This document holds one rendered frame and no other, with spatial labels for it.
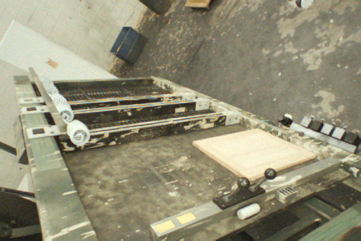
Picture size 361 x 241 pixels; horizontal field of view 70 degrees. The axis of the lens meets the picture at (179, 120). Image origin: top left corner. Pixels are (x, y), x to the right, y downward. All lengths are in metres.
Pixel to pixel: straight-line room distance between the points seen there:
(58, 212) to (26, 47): 3.98
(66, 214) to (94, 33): 5.58
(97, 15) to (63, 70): 1.90
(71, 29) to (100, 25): 0.61
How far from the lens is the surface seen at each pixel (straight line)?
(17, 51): 4.58
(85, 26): 6.09
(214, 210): 0.83
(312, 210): 1.12
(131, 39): 5.30
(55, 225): 0.70
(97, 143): 1.24
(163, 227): 0.75
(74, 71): 4.71
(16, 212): 1.73
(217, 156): 1.18
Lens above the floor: 2.21
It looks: 39 degrees down
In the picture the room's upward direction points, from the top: 62 degrees counter-clockwise
